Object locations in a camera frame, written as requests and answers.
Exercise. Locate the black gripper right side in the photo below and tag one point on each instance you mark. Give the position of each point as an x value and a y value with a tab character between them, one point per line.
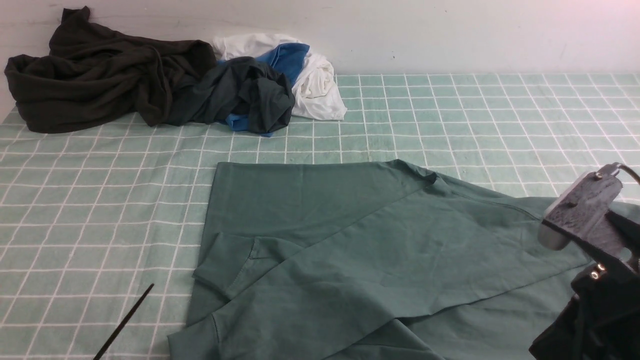
601	320

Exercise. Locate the green long-sleeve top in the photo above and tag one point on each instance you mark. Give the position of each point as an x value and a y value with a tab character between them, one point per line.
369	261

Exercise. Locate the white crumpled garment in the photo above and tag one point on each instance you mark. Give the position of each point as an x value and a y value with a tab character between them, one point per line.
316	93

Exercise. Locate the blue crumpled garment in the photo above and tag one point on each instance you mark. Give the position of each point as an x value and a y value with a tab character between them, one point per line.
287	60

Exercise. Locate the dark green crumpled garment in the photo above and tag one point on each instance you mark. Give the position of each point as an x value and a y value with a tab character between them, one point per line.
210	98

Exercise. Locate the green checkered tablecloth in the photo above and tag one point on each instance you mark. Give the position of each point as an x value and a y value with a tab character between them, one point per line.
90	219

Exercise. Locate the dark brown crumpled garment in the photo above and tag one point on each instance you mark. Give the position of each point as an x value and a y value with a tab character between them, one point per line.
94	75

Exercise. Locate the black cable tie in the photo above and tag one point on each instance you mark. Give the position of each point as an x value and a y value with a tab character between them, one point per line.
124	321

